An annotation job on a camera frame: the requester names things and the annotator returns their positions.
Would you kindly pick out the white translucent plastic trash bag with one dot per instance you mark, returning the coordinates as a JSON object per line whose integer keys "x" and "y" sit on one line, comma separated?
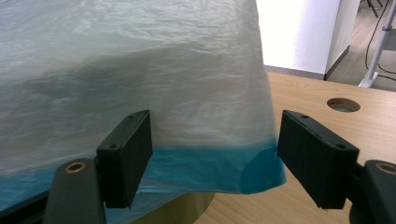
{"x": 124, "y": 62}

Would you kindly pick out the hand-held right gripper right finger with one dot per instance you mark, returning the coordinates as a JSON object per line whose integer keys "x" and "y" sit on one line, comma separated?
{"x": 320, "y": 165}

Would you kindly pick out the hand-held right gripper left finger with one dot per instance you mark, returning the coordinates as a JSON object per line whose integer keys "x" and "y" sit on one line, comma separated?
{"x": 124, "y": 165}

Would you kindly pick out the white-framed desk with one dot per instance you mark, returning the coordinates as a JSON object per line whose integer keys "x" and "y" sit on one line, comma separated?
{"x": 381, "y": 40}

